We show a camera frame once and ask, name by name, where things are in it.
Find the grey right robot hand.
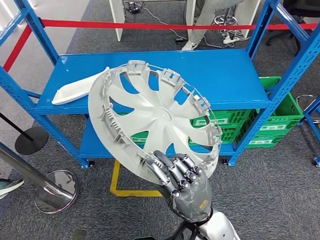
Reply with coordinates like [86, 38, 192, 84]
[145, 149, 214, 223]

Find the grey plastic wheel hubcap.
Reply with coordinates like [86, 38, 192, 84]
[88, 60, 223, 185]

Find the white plastic trim part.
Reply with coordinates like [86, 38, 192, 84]
[51, 66, 110, 106]

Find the green plastic crate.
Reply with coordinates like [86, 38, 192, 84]
[130, 130, 150, 147]
[190, 109, 258, 129]
[188, 125, 248, 147]
[250, 76, 304, 138]
[246, 132, 285, 149]

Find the yellow floor tape square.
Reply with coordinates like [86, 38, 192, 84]
[109, 159, 163, 198]

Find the chrome stool base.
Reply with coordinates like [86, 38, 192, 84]
[214, 6, 238, 27]

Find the red barrier belt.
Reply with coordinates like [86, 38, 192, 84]
[2, 24, 32, 73]
[41, 19, 320, 31]

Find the black power strip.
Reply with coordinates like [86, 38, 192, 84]
[125, 0, 144, 14]

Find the black office chair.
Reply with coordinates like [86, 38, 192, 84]
[266, 0, 320, 56]

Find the black white sneaker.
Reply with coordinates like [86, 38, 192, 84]
[0, 178, 25, 200]

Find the chrome stanchion post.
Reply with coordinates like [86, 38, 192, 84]
[0, 142, 79, 215]

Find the black stanchion post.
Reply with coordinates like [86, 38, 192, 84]
[0, 112, 49, 156]

